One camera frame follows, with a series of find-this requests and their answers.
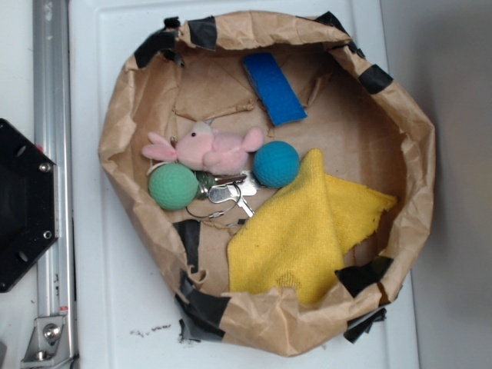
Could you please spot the blue sponge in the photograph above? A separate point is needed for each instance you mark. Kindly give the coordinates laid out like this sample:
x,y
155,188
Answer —
x,y
273,89

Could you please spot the brown paper bag bin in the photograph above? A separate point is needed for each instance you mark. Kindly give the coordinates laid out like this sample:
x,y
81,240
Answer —
x,y
370,132

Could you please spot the blue golf ball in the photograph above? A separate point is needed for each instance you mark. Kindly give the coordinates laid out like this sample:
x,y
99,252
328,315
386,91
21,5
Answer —
x,y
276,164

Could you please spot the pink plush bunny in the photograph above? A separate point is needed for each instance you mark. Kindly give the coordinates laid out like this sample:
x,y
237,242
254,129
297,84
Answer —
x,y
205,148

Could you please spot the green golf ball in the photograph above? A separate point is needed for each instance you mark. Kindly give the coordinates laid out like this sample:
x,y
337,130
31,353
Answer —
x,y
173,186

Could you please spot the yellow cloth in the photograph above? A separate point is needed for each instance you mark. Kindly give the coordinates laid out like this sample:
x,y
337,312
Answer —
x,y
298,237

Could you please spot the silver keys on ring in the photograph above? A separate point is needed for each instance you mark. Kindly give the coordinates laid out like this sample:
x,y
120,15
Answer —
x,y
222,188

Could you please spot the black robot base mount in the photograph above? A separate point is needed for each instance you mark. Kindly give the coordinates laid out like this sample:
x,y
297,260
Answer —
x,y
28,210

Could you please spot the metal corner bracket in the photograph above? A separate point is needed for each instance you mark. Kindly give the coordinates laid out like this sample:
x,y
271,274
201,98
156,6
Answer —
x,y
48,345

